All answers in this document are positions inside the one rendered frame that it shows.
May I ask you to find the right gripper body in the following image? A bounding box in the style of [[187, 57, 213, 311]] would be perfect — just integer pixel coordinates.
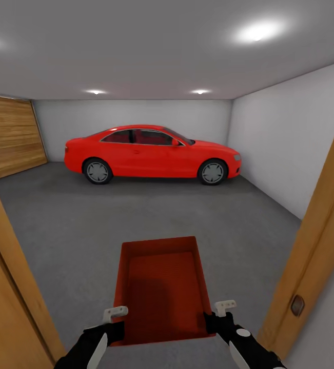
[[205, 312, 234, 338]]

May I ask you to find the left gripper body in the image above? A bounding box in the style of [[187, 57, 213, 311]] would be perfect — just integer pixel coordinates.
[[105, 321, 125, 345]]

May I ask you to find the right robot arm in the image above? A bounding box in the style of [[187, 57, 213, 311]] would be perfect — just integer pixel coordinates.
[[204, 300, 287, 369]]

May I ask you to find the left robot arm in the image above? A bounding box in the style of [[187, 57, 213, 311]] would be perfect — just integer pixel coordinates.
[[54, 306, 128, 369]]

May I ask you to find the storage box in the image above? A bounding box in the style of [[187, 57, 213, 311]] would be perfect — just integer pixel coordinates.
[[109, 236, 216, 347]]

